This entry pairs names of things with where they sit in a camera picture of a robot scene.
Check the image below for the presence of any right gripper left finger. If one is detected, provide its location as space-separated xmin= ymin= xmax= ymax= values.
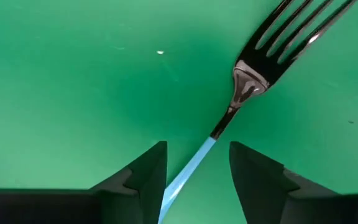
xmin=0 ymin=141 xmax=168 ymax=224

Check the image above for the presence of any black fork blue handle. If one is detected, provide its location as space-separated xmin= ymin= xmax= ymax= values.
xmin=157 ymin=0 xmax=358 ymax=224

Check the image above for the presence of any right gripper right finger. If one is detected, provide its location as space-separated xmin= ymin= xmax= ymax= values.
xmin=229 ymin=141 xmax=358 ymax=224

